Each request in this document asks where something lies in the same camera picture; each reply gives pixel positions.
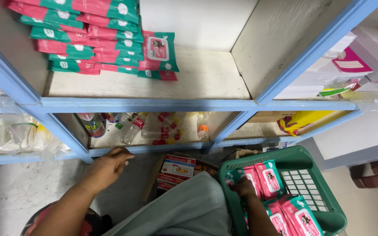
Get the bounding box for person's right hand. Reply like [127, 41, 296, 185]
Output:
[235, 177, 258, 199]

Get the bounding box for person's left hand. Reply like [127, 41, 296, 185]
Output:
[81, 147, 136, 196]

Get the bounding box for pink green wipes packet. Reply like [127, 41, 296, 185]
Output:
[254, 159, 287, 200]
[279, 195, 325, 236]
[225, 166, 262, 198]
[262, 200, 295, 236]

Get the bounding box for green red drink can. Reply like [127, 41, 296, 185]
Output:
[76, 113, 106, 138]

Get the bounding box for group of empty plastic bottles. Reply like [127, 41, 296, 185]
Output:
[105, 111, 211, 146]

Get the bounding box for white red bandage box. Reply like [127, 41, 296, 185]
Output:
[160, 154, 197, 179]

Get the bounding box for person's patterned garment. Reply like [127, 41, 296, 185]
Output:
[20, 201, 104, 236]

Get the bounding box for blue and white shelf unit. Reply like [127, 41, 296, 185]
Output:
[0, 0, 378, 166]

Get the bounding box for person's grey trousers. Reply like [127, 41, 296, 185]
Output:
[102, 171, 233, 236]

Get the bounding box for heap of clear plastic bags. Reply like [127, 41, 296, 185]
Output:
[0, 73, 72, 162]

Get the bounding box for stack of pink wipes packs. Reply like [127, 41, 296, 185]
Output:
[5, 0, 180, 82]

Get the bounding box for crumpled brown paper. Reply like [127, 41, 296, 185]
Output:
[233, 148, 263, 160]

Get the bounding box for flat brown cardboard box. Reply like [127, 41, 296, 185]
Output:
[247, 111, 296, 124]

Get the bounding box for green plastic basket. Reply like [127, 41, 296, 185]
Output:
[218, 145, 348, 236]

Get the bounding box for yellow plastic bag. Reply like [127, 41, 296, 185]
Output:
[276, 111, 336, 137]

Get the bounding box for heap of white paper goods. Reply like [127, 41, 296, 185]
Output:
[274, 26, 378, 103]

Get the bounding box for brown wooden stool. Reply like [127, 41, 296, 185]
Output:
[349, 157, 378, 189]

